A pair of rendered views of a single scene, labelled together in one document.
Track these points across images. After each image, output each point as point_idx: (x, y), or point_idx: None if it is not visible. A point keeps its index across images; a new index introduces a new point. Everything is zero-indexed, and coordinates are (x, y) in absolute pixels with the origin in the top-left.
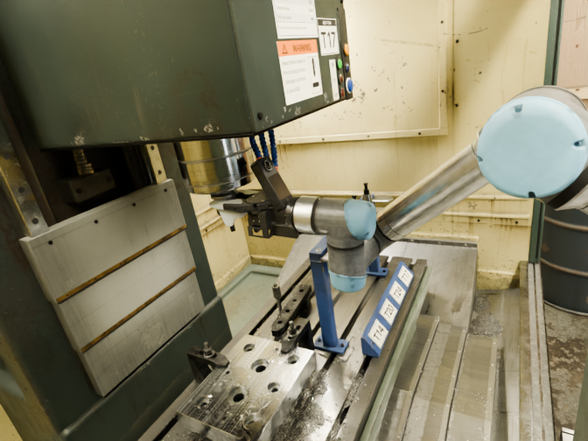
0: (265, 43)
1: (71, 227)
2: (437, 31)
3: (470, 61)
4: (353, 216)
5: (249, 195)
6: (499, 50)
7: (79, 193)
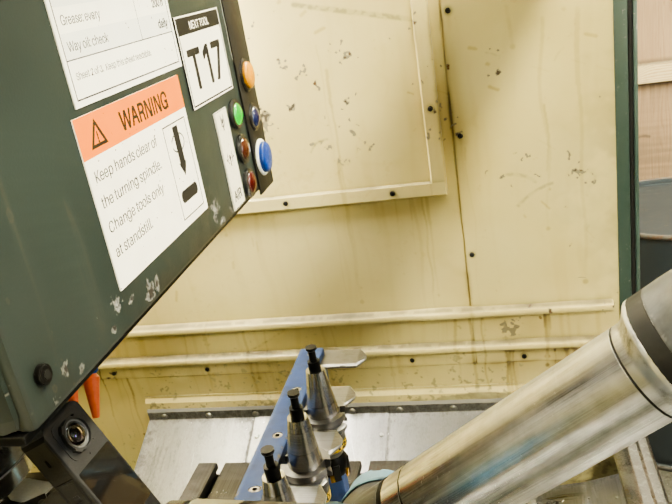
0: (36, 139)
1: None
2: None
3: (477, 50)
4: None
5: (27, 503)
6: (529, 29)
7: None
